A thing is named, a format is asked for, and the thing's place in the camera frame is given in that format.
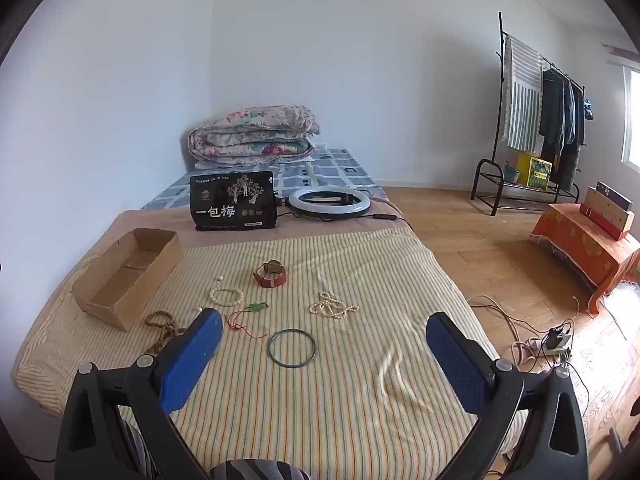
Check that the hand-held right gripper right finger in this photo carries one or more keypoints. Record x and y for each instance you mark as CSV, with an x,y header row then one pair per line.
x,y
456,366

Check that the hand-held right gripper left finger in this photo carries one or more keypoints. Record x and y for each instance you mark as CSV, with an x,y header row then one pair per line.
x,y
192,355

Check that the dark thin bangle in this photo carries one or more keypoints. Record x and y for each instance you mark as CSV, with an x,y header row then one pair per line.
x,y
271,355

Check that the brown cardboard box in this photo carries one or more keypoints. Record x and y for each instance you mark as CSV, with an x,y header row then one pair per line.
x,y
107,297

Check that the white power strip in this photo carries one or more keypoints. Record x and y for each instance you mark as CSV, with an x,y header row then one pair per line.
x,y
552,342

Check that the yellow striped blanket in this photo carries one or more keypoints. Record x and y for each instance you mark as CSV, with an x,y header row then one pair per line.
x,y
350,385

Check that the zebra striped clothing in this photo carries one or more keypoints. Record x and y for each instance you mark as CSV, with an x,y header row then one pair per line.
x,y
260,470

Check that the pink-brown blanket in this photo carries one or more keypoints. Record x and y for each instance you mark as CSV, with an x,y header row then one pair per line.
x,y
150,220

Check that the black snack bag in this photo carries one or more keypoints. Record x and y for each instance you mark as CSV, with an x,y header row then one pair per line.
x,y
232,200

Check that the orange cloth covered table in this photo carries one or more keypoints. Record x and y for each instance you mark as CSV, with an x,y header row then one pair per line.
x,y
575,245

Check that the black clothes rack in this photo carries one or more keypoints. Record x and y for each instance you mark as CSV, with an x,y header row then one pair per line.
x,y
492,170

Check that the small grey pot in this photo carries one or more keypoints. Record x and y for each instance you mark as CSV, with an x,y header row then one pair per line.
x,y
512,174

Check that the red long box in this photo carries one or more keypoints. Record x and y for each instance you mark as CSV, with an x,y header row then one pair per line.
x,y
602,225

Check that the yellow box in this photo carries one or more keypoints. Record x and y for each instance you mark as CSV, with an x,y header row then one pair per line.
x,y
534,170

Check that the tan long box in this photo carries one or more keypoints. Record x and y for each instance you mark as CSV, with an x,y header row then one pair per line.
x,y
607,212

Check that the folded floral quilt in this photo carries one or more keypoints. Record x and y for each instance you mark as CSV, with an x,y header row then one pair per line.
x,y
250,137

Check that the dark flat box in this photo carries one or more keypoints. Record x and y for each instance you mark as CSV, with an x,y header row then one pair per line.
x,y
615,195

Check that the blue patterned mattress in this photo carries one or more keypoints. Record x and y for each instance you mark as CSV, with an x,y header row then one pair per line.
x,y
330,165

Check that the dark hanging clothes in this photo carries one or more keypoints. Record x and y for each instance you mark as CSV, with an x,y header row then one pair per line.
x,y
557,115

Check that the green striped hanging cloth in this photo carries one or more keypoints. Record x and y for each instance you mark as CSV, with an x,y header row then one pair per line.
x,y
522,100

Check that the window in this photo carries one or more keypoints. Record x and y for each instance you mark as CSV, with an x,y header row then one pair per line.
x,y
632,115

